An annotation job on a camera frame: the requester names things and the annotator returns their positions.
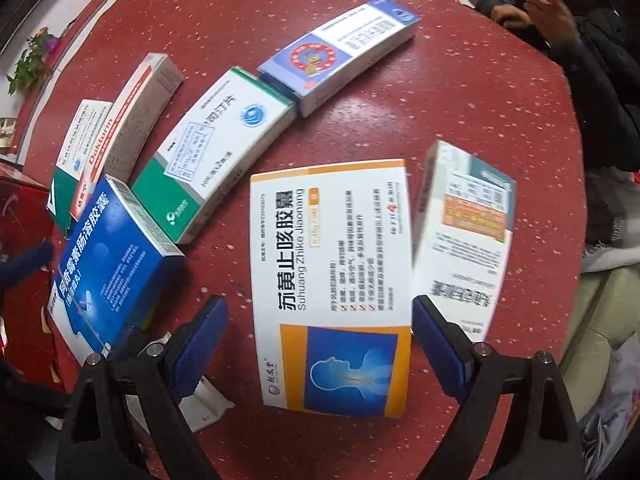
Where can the falling white medicine box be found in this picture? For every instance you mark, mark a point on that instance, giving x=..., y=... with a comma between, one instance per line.
x=330, y=270

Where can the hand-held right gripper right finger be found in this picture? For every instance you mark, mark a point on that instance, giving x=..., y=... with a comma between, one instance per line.
x=440, y=355

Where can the large green white medicine box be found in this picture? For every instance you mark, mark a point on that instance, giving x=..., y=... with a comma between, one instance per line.
x=215, y=160

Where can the blue purple medicine box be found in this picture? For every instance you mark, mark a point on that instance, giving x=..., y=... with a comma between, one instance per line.
x=340, y=55

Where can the green potted plant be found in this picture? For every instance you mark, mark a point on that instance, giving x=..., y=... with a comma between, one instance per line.
x=32, y=62

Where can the beige sofa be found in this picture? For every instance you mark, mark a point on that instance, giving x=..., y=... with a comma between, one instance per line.
x=600, y=310

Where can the white medicine box orange label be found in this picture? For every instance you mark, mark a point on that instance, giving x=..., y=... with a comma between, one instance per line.
x=465, y=240

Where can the small green white medicine box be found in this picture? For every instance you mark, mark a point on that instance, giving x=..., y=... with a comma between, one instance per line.
x=75, y=155

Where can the orange white cream box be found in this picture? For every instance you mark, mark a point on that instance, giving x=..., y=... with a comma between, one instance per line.
x=125, y=135

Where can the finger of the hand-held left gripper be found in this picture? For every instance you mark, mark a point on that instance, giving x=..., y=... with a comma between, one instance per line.
x=30, y=256

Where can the photo frame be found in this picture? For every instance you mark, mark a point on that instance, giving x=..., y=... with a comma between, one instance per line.
x=6, y=132

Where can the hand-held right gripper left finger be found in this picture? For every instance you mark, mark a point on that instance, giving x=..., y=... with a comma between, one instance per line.
x=200, y=345

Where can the red cardboard carton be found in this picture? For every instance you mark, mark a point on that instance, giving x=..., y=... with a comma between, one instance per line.
x=20, y=200

